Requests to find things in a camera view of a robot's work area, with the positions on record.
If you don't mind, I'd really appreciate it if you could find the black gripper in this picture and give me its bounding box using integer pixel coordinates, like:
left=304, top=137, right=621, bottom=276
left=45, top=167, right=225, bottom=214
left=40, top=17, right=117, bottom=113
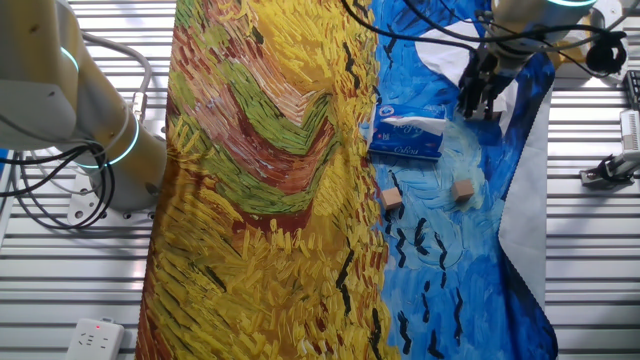
left=457, top=47, right=521, bottom=121

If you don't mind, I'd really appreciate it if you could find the blue tissue pack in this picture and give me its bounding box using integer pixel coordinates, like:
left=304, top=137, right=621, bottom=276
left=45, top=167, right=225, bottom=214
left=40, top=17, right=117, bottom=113
left=367, top=102, right=448, bottom=162

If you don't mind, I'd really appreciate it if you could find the grey clamp tool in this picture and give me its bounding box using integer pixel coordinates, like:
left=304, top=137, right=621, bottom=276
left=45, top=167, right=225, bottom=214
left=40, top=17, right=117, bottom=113
left=579, top=149, right=640, bottom=190

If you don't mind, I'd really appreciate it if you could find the black keyboard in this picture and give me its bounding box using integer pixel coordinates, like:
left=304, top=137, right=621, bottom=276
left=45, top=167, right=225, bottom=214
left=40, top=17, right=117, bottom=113
left=624, top=69, right=640, bottom=111

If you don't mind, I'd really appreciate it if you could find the white ribbed device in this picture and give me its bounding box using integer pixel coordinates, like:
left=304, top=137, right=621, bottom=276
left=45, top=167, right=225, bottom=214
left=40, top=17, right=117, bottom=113
left=619, top=108, right=640, bottom=154

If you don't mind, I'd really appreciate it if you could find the painted wheatfield tablecloth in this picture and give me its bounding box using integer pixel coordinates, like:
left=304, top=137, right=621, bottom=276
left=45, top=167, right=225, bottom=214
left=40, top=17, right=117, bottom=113
left=134, top=0, right=560, bottom=360

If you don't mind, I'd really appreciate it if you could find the white power strip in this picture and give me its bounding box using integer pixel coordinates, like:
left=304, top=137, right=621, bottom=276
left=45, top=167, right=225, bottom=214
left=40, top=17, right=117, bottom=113
left=64, top=317, right=126, bottom=360

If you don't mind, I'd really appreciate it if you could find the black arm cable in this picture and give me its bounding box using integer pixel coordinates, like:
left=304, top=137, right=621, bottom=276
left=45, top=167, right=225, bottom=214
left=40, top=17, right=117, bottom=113
left=338, top=0, right=476, bottom=52
left=401, top=0, right=609, bottom=44

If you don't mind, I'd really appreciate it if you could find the black cable coil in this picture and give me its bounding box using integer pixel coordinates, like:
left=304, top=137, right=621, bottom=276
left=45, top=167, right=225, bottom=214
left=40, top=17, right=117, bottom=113
left=584, top=29, right=629, bottom=76

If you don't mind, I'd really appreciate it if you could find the grey robot base hose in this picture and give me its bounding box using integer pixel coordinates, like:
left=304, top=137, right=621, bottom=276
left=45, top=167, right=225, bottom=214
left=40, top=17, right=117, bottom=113
left=79, top=30, right=154, bottom=124

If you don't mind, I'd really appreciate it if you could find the black cable bundle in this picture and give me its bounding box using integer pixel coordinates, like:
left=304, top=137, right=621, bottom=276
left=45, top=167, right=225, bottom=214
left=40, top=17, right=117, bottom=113
left=0, top=142, right=117, bottom=231

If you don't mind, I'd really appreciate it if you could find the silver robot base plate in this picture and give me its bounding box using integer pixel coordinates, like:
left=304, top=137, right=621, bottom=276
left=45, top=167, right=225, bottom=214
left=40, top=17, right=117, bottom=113
left=66, top=172, right=157, bottom=227

